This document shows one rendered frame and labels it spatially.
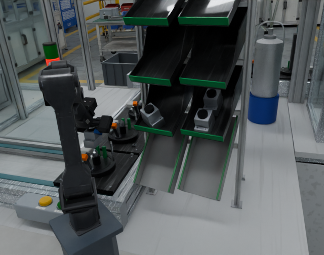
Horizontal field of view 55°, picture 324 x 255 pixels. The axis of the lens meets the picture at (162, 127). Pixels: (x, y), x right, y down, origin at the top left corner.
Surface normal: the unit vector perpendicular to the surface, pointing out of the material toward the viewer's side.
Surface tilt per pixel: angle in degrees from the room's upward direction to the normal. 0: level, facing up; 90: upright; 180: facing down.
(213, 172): 45
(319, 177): 90
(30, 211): 90
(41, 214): 90
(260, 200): 0
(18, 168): 0
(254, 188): 0
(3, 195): 90
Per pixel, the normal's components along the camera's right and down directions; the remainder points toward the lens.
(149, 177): -0.35, -0.33
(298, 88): -0.29, 0.44
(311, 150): -0.05, -0.89
